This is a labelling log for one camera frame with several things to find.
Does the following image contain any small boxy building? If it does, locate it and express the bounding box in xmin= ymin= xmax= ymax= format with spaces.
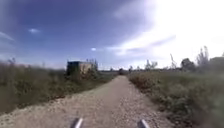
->
xmin=66 ymin=60 xmax=96 ymax=77

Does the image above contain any pale gravel dirt path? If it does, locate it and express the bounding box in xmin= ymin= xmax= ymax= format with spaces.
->
xmin=0 ymin=75 xmax=176 ymax=128

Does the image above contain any robot's own part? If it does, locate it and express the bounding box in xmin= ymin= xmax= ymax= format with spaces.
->
xmin=137 ymin=118 xmax=151 ymax=128
xmin=72 ymin=117 xmax=84 ymax=128

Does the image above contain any tall weeds verge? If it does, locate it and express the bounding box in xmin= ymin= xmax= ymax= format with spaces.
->
xmin=126 ymin=68 xmax=224 ymax=128
xmin=0 ymin=58 xmax=118 ymax=116

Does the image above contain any row of trees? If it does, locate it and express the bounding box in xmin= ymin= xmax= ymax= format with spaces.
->
xmin=128 ymin=45 xmax=224 ymax=73

